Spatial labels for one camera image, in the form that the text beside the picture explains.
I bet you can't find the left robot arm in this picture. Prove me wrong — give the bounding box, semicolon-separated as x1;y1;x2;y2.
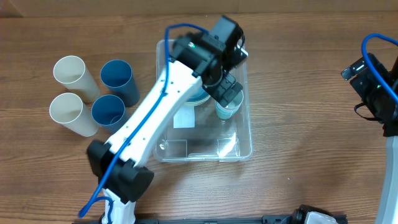
79;32;248;223

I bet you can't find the clear plastic storage bin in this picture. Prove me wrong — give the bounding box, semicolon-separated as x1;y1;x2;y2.
153;38;254;163

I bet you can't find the tall cream cup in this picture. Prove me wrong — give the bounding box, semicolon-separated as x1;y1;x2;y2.
53;55;100;103
49;93;99;137

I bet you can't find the small grey cup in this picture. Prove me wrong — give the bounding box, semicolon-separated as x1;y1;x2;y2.
224;90;244;111

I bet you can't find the small mint green cup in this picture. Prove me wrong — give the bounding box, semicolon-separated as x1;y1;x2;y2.
217;114;232;120

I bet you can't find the tall blue cup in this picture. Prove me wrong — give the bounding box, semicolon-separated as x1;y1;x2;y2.
91;95;130;134
100;60;140;107

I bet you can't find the right blue cable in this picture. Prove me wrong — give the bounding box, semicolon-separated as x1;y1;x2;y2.
361;32;398;105

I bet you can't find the white label in bin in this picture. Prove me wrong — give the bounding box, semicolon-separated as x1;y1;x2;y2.
173;106;195;129

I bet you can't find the blue cable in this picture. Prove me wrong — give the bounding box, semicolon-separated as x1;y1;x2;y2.
77;23;210;224
361;32;398;105

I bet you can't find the dark blue bowl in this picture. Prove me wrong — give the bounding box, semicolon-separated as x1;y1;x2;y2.
187;88;209;103

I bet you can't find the small light blue cup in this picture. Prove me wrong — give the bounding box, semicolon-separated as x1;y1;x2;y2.
215;102;240;116

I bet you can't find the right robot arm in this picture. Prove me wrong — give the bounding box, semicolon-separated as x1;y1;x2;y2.
348;58;397;223

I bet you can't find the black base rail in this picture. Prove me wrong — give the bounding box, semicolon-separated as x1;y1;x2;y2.
73;203;349;224

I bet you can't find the left blue cable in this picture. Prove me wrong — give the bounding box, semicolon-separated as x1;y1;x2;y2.
77;23;210;224

